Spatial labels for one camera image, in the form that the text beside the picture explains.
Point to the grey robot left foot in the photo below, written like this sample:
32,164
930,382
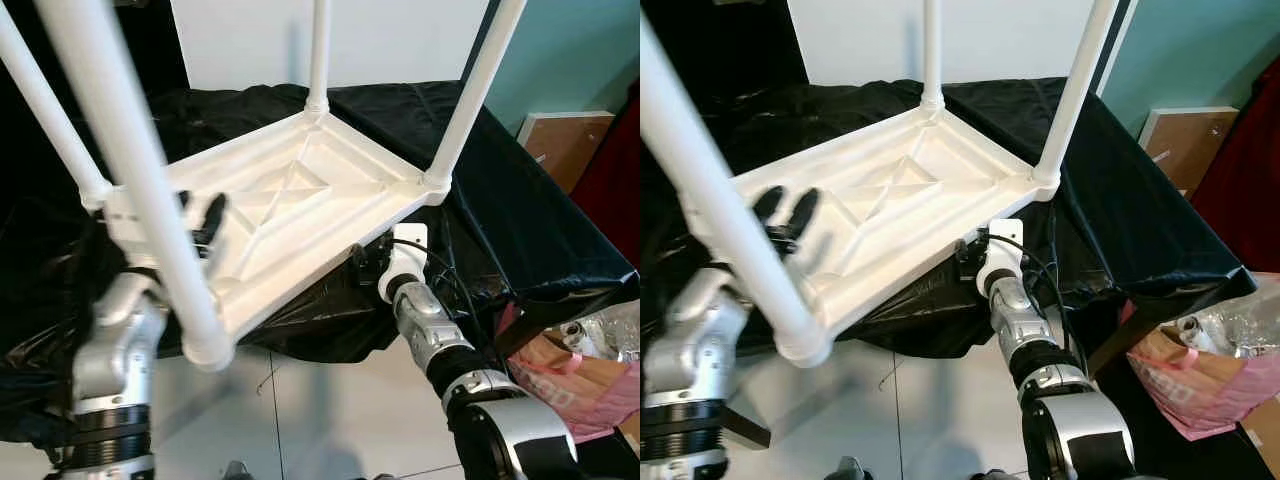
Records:
852,469
238,471

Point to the brown cardboard box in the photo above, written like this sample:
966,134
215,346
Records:
1262,445

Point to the pink plastic bag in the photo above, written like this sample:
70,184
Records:
1210,400
590,400

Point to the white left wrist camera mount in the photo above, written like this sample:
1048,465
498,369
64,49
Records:
125,235
700,240

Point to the brown board with white frame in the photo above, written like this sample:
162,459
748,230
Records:
565,150
1190,150

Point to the black plastic table cover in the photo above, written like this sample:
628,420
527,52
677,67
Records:
1130,200
520,210

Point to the clear plastic bag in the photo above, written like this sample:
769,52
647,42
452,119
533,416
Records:
610,325
1245,310

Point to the white plastic table top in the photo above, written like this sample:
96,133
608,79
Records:
300,200
900,200

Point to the large white board panel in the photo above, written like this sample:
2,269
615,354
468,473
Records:
860,40
260,40

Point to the white plastic table leg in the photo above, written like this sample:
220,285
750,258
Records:
130,180
319,50
720,200
45,105
470,95
932,50
1075,95

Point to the dark red fabric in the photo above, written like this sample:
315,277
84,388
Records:
615,170
1245,170

